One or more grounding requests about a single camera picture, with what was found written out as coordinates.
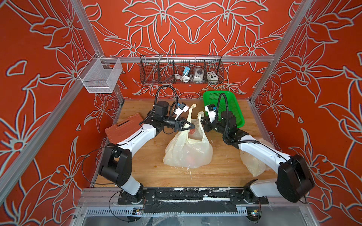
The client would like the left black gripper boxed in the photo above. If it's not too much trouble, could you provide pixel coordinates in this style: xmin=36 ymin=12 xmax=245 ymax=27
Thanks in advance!
xmin=162 ymin=116 xmax=194 ymax=134

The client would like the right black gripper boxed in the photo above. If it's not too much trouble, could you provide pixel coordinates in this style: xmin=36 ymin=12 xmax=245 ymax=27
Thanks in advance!
xmin=197 ymin=116 xmax=229 ymax=137

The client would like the pink peach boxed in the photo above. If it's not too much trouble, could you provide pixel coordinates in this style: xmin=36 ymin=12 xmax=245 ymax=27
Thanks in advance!
xmin=189 ymin=129 xmax=196 ymax=135

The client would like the orange-print plastic bag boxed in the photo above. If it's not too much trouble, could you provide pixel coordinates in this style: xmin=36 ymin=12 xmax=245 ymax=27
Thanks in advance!
xmin=163 ymin=104 xmax=213 ymax=169

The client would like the yellow translucent plastic bag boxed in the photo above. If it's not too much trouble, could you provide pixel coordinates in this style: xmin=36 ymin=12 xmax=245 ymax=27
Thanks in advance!
xmin=240 ymin=149 xmax=272 ymax=177

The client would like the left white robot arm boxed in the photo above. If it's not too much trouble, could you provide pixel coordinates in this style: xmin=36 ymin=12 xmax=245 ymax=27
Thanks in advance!
xmin=98 ymin=101 xmax=195 ymax=202

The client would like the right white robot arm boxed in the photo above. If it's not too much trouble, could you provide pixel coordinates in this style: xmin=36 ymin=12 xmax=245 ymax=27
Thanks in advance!
xmin=201 ymin=107 xmax=315 ymax=204

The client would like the green plastic basket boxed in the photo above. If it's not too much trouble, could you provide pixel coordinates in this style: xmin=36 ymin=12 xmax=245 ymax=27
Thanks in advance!
xmin=203 ymin=90 xmax=246 ymax=129

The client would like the white button box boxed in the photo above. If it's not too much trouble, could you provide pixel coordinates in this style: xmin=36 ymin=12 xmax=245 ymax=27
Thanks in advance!
xmin=206 ymin=71 xmax=219 ymax=82

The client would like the grey controller device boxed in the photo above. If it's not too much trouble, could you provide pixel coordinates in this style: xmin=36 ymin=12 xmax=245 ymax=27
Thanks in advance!
xmin=192 ymin=68 xmax=204 ymax=82

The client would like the blue white small box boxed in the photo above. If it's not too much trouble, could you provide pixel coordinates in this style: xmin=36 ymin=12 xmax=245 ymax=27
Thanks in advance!
xmin=183 ymin=66 xmax=190 ymax=76

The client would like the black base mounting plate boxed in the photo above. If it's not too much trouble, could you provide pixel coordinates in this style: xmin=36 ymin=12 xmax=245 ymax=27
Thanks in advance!
xmin=118 ymin=187 xmax=269 ymax=215

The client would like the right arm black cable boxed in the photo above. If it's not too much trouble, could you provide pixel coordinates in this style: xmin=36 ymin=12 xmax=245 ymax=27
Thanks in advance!
xmin=216 ymin=93 xmax=309 ymax=204

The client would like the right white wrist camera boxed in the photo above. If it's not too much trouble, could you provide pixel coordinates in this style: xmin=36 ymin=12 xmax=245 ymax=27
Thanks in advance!
xmin=205 ymin=104 xmax=217 ymax=122

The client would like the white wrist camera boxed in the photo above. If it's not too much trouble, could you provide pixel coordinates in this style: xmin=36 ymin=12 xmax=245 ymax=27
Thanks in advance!
xmin=205 ymin=104 xmax=217 ymax=122
xmin=174 ymin=102 xmax=189 ymax=119

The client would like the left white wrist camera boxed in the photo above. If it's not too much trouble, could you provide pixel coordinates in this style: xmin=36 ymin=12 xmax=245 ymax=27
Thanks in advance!
xmin=174 ymin=102 xmax=189 ymax=119

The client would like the black wire wall basket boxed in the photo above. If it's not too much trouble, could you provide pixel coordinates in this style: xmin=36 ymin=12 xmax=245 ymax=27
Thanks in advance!
xmin=140 ymin=54 xmax=225 ymax=85

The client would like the clear acrylic wall box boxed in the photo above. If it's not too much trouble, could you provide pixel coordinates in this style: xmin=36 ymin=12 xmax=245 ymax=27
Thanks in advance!
xmin=79 ymin=58 xmax=123 ymax=94

